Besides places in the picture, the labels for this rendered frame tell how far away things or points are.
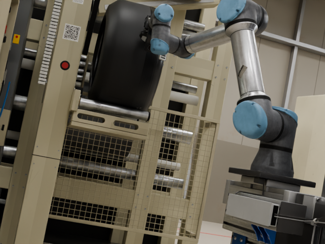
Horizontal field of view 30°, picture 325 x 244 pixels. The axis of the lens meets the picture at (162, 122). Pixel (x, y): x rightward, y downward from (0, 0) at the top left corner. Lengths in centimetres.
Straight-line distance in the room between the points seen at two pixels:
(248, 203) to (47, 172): 126
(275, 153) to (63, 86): 119
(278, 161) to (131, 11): 114
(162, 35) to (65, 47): 64
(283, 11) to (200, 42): 804
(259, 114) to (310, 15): 880
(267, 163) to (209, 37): 60
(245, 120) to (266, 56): 818
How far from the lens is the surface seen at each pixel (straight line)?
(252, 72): 209
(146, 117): 287
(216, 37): 241
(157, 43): 243
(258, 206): 185
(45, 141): 289
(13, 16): 274
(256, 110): 200
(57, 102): 290
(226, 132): 975
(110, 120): 282
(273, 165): 210
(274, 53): 1027
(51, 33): 294
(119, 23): 281
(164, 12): 245
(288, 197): 194
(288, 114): 213
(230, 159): 979
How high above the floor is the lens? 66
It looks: 4 degrees up
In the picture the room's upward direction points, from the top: 11 degrees clockwise
